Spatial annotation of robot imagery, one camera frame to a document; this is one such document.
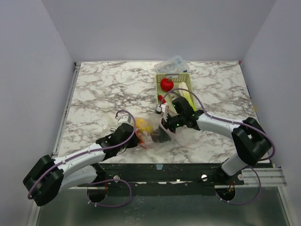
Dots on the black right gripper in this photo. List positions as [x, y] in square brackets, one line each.
[165, 125]

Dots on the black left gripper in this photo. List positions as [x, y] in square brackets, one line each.
[134, 142]

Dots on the clear zip top bag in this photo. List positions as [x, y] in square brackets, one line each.
[151, 132]

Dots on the red fake chili pepper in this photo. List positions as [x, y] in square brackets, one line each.
[161, 99]

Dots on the green fake vegetable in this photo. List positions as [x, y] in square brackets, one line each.
[186, 94]

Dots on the red fake apple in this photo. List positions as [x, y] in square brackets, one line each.
[166, 84]

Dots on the grey fake fish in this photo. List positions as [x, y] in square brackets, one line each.
[173, 95]

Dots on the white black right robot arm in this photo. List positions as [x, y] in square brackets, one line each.
[250, 142]

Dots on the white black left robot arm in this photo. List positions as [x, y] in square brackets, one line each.
[46, 177]

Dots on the dark purple fake food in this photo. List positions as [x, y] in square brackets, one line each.
[160, 136]

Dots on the orange fake carrot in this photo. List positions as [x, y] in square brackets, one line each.
[140, 137]

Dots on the yellow fake pepper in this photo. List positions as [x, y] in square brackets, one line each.
[143, 125]

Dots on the green perforated plastic basket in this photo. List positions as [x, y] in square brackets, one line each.
[177, 79]

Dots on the clear plastic organizer box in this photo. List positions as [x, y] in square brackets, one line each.
[173, 65]

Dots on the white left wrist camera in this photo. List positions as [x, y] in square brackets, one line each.
[127, 119]

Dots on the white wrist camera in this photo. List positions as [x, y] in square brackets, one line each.
[127, 119]
[162, 109]

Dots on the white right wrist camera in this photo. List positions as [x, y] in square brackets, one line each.
[162, 109]

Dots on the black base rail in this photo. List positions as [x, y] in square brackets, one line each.
[161, 179]

